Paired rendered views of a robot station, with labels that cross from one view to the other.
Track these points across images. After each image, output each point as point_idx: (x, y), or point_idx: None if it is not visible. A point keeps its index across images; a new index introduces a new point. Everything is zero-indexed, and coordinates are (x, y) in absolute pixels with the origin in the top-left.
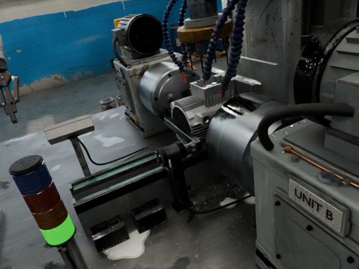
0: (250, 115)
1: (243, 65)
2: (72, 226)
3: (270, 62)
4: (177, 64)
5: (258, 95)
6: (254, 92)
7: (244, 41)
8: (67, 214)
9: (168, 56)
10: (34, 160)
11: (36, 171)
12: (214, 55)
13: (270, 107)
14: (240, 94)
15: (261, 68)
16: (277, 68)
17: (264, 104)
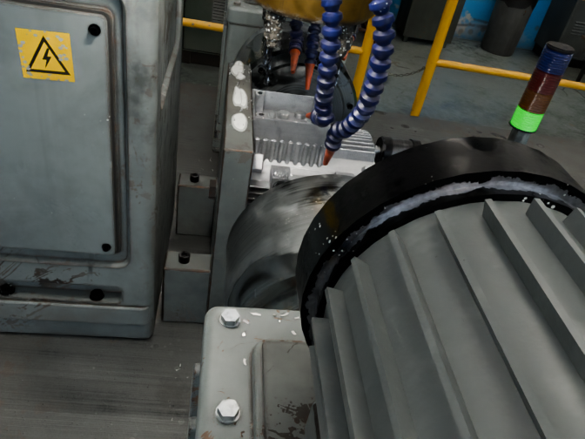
0: (323, 37)
1: (166, 110)
2: (513, 118)
3: (172, 50)
4: (307, 214)
5: (286, 40)
6: (279, 49)
7: (162, 45)
8: (519, 104)
9: (288, 330)
10: (553, 43)
11: (546, 46)
12: (270, 65)
13: (301, 27)
14: (305, 47)
15: (174, 77)
16: (179, 50)
17: (302, 30)
